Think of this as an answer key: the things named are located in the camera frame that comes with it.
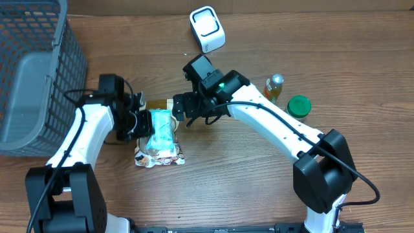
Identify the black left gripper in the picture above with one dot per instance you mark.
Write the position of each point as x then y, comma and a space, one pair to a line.
145, 130

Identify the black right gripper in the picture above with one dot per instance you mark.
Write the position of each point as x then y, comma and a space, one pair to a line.
178, 107

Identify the mint green wet wipes pack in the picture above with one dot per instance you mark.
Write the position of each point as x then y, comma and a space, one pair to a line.
162, 139

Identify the brown snack packet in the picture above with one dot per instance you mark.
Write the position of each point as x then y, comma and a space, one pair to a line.
163, 158

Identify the yellow oil bottle silver cap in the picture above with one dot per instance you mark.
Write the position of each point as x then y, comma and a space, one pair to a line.
273, 87

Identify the green lid glass jar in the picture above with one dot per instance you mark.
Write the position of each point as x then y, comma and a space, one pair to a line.
299, 107

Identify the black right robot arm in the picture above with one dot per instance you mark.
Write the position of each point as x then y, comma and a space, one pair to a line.
323, 168

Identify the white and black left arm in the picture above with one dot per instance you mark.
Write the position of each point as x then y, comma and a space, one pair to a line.
64, 195

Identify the white barcode scanner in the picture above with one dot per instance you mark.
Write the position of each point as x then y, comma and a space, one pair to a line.
207, 29

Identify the dark grey plastic basket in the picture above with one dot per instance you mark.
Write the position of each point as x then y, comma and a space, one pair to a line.
42, 67

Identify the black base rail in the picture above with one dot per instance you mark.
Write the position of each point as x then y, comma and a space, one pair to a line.
277, 228

